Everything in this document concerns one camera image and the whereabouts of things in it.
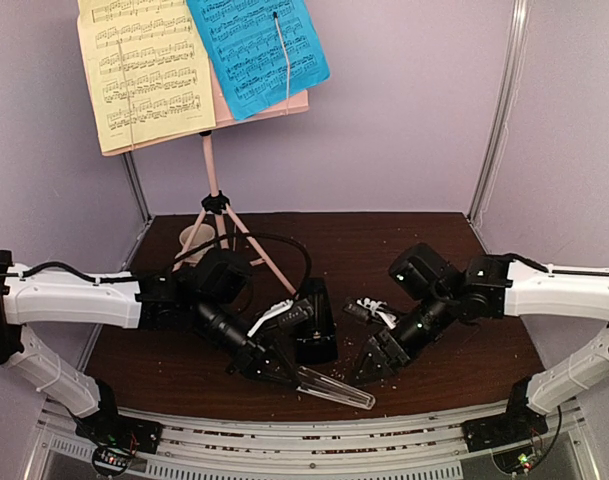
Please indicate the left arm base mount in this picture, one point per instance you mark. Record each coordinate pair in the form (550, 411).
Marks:
(124, 433)

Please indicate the black metronome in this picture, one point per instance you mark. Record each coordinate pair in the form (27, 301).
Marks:
(315, 338)

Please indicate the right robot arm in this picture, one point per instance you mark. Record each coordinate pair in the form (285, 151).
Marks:
(492, 286)

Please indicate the white ceramic mug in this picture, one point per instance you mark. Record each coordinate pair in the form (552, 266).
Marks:
(204, 233)

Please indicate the blue sheet music page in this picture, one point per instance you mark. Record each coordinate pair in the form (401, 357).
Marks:
(263, 52)

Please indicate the yellow sheet music page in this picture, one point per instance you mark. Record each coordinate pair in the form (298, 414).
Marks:
(144, 70)

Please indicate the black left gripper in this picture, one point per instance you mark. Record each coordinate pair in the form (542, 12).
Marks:
(253, 357)

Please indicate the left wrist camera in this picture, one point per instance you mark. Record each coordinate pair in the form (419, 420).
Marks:
(282, 315)

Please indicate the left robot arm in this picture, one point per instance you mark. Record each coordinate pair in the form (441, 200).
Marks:
(188, 299)

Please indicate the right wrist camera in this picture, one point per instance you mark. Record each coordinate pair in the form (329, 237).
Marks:
(373, 311)

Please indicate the aluminium front rail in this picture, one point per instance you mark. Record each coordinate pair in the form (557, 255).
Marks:
(422, 446)

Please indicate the clear metronome cover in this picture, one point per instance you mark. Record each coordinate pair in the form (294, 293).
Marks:
(324, 387)

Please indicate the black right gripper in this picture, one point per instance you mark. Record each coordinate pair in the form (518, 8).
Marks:
(385, 347)

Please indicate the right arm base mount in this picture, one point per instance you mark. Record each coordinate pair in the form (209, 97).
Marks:
(502, 429)

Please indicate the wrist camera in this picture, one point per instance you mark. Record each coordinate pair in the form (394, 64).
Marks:
(282, 315)
(373, 311)

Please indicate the pink music stand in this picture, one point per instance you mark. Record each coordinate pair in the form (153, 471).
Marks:
(210, 165)

